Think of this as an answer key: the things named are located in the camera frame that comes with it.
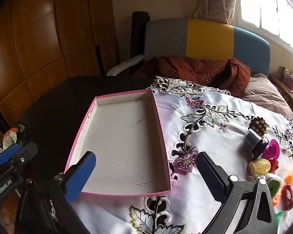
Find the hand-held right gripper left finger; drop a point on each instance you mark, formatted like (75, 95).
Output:
(81, 178)

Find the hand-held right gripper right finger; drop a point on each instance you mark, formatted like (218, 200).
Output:
(211, 178)

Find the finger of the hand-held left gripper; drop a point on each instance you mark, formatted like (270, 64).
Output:
(7, 154)

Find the yellow egg-shaped stamp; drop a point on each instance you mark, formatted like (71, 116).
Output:
(258, 167)

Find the grey cylinder toy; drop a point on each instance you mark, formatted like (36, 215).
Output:
(251, 140)

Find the pink-edged white tray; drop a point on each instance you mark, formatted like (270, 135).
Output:
(119, 136)

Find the white and green stamp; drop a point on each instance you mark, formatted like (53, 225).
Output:
(274, 185)

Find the red gear toy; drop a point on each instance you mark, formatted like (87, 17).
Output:
(274, 167)

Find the magenta heart toy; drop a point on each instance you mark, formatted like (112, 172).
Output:
(272, 151)

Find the orange snap cube cluster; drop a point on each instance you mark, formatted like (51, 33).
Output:
(276, 201)

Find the brown studded heart toy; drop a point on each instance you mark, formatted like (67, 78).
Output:
(258, 126)

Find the red cylinder toy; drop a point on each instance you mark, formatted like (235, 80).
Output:
(287, 197)

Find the green plastic block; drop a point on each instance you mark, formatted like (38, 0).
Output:
(279, 218)

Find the orange and white packet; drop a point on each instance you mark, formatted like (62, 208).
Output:
(11, 137)

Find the embroidered floral white tablecloth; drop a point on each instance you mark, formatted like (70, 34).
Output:
(234, 107)

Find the orange plastic clip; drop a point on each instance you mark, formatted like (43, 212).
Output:
(291, 175)

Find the pale pillow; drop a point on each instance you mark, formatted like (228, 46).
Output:
(266, 95)

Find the rust orange blanket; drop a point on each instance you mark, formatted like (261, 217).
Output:
(185, 70)

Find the wooden bedside shelf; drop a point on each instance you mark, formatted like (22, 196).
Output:
(290, 95)

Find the purple storage box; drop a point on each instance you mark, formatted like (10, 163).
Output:
(290, 80)

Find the wooden wardrobe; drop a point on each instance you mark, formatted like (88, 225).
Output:
(39, 29)

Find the grey yellow blue headboard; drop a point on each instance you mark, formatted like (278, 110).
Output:
(210, 39)

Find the beige lace curtain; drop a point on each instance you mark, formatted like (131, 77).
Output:
(217, 0)

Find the window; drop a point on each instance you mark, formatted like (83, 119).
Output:
(258, 4)

